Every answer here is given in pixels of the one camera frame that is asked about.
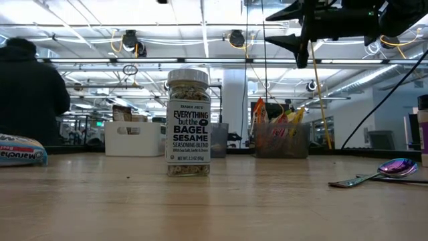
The black desk device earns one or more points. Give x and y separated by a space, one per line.
414 132

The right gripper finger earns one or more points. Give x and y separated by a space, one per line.
287 41
291 13

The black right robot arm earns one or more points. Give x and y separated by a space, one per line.
401 16

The white plastic bin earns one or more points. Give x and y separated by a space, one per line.
133 144

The pink green ramen packet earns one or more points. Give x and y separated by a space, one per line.
280 122

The grey background chair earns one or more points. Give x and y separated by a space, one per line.
381 140

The brown spice packet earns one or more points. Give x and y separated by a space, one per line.
122 113

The grey plastic bin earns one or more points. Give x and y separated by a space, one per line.
301 147
219 139

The iridescent purple spoon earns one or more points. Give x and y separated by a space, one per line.
398 167

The person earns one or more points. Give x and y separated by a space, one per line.
30 93

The bagel seasoning jar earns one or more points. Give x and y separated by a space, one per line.
188 134

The yellow red ramen packet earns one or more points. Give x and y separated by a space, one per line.
20 150

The dark metal spoon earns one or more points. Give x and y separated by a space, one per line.
401 180

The green spice jar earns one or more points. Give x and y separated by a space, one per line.
160 120

